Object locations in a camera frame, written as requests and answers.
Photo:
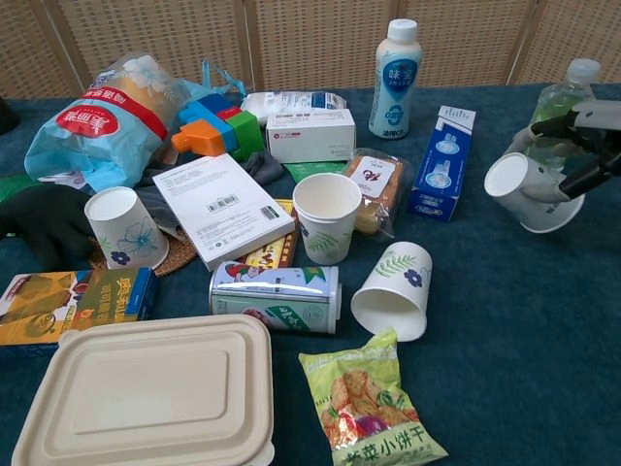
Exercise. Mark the beige lidded lunch box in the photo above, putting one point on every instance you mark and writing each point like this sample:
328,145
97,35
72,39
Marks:
145,393

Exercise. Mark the red yellow snack packet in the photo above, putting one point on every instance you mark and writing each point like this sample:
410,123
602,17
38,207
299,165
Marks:
271,255

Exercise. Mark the woven rattan folding screen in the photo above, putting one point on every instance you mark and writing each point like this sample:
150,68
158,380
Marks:
310,43

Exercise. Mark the green toy block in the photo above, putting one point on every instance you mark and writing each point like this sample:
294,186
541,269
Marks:
247,133

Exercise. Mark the upright leaf print paper cup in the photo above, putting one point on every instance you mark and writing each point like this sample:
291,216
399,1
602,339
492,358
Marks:
327,228

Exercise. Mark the lying leaf print paper cup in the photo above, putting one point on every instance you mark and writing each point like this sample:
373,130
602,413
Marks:
393,301

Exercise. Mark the red toy block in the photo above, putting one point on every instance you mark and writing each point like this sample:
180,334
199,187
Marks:
229,114

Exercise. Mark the green vegetable cracker bag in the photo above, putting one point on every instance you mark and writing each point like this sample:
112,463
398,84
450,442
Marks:
369,403

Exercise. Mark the blue toy block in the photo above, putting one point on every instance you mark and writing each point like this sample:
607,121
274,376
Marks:
213,109

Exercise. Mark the black glove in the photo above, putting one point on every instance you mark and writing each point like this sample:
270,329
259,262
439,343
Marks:
43,223

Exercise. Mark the woven round coaster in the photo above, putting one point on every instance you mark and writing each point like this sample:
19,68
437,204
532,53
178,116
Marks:
179,255

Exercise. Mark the clear bottle with green label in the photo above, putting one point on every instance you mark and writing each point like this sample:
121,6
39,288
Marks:
558,102

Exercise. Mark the orange toy block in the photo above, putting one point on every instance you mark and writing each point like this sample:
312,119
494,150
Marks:
196,138

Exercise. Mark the white soft pouch pack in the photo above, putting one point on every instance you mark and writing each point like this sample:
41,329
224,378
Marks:
291,102

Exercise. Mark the white carton with barcode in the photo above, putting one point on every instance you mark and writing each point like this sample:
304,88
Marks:
310,136

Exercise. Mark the dark blue table cloth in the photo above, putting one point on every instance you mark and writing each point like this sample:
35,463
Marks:
509,315

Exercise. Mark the orange snack box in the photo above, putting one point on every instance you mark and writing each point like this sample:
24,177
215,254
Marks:
73,306

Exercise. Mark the white flat product box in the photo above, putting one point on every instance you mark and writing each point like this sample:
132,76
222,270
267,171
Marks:
223,209

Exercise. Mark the green white drink can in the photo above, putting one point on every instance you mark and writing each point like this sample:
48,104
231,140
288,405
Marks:
276,296

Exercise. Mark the grey cloth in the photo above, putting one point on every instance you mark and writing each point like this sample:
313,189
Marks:
264,167

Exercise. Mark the wrapped bread snack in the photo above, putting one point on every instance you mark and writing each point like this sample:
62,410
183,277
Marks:
376,179

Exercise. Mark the paper cup with blue flower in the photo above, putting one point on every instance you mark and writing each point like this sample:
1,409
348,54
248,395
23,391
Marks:
128,228

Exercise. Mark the plain white paper cup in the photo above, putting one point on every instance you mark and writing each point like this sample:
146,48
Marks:
507,177

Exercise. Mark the green sachet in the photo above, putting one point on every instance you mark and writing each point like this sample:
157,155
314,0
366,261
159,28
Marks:
310,171

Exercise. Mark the blue bag with red band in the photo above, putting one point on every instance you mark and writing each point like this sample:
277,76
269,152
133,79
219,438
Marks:
97,126

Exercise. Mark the white milk drink bottle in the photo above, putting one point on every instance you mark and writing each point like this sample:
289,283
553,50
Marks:
395,87

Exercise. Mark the white pink flat package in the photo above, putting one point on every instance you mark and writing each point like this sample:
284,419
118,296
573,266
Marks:
68,178

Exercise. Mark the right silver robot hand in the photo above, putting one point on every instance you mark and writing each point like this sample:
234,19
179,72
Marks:
601,141

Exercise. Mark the blue white toothpaste box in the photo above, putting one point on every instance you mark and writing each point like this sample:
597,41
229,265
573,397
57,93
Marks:
441,165

